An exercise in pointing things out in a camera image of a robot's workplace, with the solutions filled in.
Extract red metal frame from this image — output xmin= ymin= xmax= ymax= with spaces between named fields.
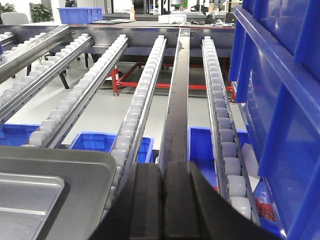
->
xmin=106 ymin=62 xmax=237 ymax=103

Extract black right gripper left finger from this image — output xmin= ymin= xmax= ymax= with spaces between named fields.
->
xmin=89 ymin=163 xmax=162 ymax=240

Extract large blue plastic box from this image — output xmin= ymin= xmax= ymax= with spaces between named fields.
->
xmin=229 ymin=0 xmax=320 ymax=240

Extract distant blue crate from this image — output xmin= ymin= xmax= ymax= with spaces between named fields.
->
xmin=57 ymin=7 xmax=103 ymax=25

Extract green potted plant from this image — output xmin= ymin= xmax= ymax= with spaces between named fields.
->
xmin=29 ymin=3 xmax=53 ymax=23

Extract roller conveyor rail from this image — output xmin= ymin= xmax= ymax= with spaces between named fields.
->
xmin=202 ymin=36 xmax=261 ymax=226
xmin=101 ymin=35 xmax=167 ymax=218
xmin=22 ymin=34 xmax=129 ymax=148
xmin=0 ymin=33 xmax=93 ymax=125

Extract flat steel divider rail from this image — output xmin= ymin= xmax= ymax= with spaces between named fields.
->
xmin=158 ymin=28 xmax=191 ymax=174

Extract blue bin below rack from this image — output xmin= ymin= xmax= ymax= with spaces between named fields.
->
xmin=187 ymin=126 xmax=281 ymax=237
xmin=0 ymin=123 xmax=40 ymax=146
xmin=68 ymin=131 xmax=155 ymax=163

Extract silver metal tray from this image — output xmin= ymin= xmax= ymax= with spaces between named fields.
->
xmin=0 ymin=146 xmax=116 ymax=240

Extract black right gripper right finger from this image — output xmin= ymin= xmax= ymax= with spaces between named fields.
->
xmin=163 ymin=161 xmax=276 ymax=240

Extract grey office chair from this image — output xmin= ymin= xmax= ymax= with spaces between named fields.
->
xmin=0 ymin=12 xmax=30 ymax=25

